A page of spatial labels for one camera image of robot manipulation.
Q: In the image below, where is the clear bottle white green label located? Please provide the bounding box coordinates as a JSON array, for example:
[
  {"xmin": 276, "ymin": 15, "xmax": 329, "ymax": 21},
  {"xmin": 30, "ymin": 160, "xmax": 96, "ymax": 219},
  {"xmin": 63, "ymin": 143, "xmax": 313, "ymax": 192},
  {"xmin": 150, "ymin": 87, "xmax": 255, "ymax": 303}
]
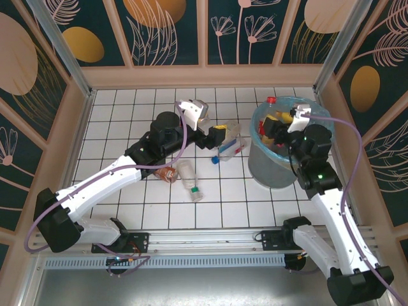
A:
[{"xmin": 219, "ymin": 120, "xmax": 242, "ymax": 146}]

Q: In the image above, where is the clear bottle blue label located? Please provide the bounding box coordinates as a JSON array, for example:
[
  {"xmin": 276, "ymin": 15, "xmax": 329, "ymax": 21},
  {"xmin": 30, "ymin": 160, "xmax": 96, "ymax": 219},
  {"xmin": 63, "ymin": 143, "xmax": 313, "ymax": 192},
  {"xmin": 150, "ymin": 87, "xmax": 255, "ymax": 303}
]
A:
[{"xmin": 211, "ymin": 135, "xmax": 249, "ymax": 165}]

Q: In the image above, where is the blue plastic bin liner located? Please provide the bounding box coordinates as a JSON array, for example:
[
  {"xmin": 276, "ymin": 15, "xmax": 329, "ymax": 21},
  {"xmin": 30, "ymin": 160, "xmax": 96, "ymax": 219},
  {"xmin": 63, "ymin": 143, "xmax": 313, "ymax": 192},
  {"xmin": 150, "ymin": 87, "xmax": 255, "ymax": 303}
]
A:
[{"xmin": 249, "ymin": 95, "xmax": 335, "ymax": 165}]

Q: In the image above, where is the grey metal bin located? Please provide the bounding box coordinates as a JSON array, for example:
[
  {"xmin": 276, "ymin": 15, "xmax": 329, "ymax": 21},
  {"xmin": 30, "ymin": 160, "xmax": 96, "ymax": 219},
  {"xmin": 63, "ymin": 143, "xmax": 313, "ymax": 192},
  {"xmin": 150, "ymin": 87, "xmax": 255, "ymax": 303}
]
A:
[{"xmin": 248, "ymin": 95, "xmax": 335, "ymax": 189}]

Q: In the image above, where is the brown drink bottle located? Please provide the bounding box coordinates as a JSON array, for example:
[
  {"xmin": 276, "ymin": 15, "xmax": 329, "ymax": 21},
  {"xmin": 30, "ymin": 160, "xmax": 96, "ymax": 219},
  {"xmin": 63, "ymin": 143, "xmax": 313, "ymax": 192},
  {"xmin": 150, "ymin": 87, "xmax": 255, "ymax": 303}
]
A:
[{"xmin": 154, "ymin": 165, "xmax": 180, "ymax": 185}]

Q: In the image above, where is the clear bottle green cap ring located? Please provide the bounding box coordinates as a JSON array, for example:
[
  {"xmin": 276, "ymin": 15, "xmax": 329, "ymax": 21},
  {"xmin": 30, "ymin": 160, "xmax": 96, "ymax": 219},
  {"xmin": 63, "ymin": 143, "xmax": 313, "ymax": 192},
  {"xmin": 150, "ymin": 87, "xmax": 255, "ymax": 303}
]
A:
[{"xmin": 176, "ymin": 159, "xmax": 204, "ymax": 203}]

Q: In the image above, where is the grey metal base sheet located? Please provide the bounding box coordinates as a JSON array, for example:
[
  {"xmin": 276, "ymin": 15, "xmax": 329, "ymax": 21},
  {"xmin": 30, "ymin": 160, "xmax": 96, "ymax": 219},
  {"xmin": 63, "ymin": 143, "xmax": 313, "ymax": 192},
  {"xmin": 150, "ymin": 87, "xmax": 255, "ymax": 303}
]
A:
[{"xmin": 33, "ymin": 251, "xmax": 382, "ymax": 306}]

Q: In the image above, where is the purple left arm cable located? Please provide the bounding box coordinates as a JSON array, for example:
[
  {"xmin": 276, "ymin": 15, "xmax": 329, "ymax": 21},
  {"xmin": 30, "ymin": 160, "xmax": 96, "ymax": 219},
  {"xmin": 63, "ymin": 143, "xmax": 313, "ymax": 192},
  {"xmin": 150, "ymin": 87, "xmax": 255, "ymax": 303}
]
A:
[{"xmin": 24, "ymin": 101, "xmax": 187, "ymax": 279}]

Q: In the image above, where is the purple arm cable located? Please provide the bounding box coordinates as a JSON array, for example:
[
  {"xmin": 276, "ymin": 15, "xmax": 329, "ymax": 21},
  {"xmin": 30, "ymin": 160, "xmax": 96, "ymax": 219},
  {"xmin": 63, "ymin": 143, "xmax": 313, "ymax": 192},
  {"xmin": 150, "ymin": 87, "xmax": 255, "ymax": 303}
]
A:
[
  {"xmin": 24, "ymin": 101, "xmax": 187, "ymax": 279},
  {"xmin": 285, "ymin": 114, "xmax": 408, "ymax": 306}
]

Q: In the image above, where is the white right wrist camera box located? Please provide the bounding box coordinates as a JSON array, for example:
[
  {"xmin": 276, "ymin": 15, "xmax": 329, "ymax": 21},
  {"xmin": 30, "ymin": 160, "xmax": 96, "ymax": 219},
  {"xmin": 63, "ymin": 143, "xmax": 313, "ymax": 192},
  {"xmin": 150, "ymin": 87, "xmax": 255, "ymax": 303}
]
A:
[{"xmin": 286, "ymin": 103, "xmax": 312, "ymax": 134}]

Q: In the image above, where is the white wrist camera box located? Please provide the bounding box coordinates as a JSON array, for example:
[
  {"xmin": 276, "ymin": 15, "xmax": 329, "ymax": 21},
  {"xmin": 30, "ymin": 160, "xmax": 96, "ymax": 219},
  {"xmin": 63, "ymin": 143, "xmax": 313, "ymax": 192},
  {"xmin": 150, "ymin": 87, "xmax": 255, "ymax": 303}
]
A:
[
  {"xmin": 286, "ymin": 103, "xmax": 312, "ymax": 134},
  {"xmin": 174, "ymin": 99, "xmax": 210, "ymax": 132}
]

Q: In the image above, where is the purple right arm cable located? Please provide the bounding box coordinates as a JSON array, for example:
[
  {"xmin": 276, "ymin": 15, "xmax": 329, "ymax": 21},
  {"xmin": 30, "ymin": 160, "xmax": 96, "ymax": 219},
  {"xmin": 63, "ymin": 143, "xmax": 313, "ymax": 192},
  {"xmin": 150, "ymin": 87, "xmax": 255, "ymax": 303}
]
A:
[{"xmin": 285, "ymin": 114, "xmax": 408, "ymax": 306}]

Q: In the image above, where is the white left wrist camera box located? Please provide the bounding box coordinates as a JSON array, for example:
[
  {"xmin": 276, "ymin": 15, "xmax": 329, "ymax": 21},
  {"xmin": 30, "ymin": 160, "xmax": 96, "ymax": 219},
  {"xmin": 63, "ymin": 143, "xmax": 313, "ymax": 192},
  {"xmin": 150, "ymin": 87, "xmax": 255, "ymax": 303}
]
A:
[{"xmin": 174, "ymin": 99, "xmax": 210, "ymax": 132}]

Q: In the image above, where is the aluminium side rail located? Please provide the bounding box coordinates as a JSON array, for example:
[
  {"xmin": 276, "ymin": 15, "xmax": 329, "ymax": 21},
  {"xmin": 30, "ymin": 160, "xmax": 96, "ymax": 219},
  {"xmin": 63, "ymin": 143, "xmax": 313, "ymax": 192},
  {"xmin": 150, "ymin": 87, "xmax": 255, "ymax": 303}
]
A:
[{"xmin": 63, "ymin": 89, "xmax": 97, "ymax": 192}]

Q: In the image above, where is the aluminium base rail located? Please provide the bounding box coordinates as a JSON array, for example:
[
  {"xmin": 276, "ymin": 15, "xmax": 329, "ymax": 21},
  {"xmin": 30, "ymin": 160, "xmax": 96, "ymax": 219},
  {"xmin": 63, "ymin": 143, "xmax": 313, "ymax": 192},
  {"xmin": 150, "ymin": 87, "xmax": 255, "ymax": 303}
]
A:
[{"xmin": 30, "ymin": 225, "xmax": 379, "ymax": 256}]

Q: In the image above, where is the aluminium frame post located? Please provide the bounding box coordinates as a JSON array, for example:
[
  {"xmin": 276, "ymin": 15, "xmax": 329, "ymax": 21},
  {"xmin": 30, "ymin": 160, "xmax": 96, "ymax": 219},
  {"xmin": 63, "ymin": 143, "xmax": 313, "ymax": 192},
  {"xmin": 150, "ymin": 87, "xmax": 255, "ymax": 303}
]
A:
[
  {"xmin": 25, "ymin": 0, "xmax": 96, "ymax": 98},
  {"xmin": 312, "ymin": 0, "xmax": 374, "ymax": 95}
]

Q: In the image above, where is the grey slotted cable duct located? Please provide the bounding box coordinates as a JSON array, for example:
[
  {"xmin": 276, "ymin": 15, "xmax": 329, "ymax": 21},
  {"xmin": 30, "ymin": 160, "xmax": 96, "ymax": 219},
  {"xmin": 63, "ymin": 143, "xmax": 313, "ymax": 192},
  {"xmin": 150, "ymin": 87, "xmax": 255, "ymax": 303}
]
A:
[{"xmin": 43, "ymin": 256, "xmax": 287, "ymax": 269}]

